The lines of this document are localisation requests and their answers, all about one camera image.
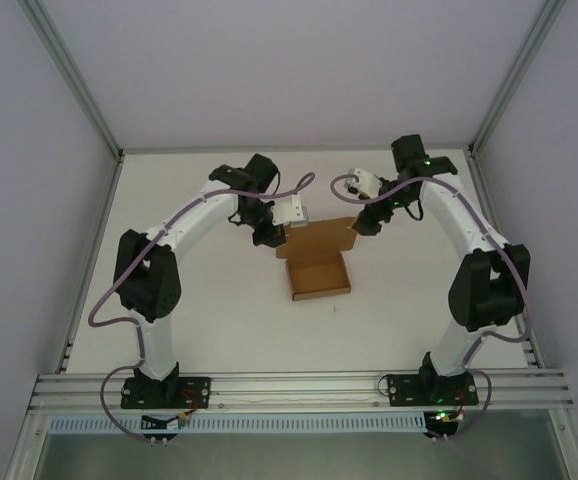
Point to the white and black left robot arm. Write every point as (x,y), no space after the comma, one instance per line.
(156,350)

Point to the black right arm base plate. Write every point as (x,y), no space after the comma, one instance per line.
(404,390)

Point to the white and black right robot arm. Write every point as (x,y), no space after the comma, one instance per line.
(449,350)

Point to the aluminium right table rail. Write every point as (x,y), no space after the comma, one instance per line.
(490,210)

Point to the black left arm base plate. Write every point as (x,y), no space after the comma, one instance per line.
(198,386)

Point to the right connector with green light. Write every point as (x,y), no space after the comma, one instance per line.
(441,417)

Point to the aluminium frame bar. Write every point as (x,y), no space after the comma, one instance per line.
(24,450)
(574,450)

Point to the aluminium frame post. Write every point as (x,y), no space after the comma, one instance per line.
(69,75)
(514,75)

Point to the aluminium left table rail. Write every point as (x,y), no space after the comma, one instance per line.
(106,210)

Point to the aluminium left frame post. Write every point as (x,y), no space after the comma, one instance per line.
(69,75)

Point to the aluminium lower left frame bar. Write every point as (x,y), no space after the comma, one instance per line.
(24,450)

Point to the aluminium table rail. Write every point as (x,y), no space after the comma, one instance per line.
(294,148)
(106,210)
(490,210)

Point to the aluminium right frame post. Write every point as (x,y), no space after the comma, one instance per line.
(514,75)

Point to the aluminium lower right frame bar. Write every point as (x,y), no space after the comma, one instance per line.
(574,450)

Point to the aluminium rear table rail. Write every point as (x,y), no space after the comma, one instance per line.
(294,148)

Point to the left connector with yellow plug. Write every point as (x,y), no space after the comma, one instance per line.
(171,422)

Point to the brown cardboard paper box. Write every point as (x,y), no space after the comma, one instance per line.
(316,275)

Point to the aluminium mounting beam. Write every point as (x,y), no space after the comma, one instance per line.
(294,387)

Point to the grey metal sheet panel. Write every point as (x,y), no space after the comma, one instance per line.
(294,460)

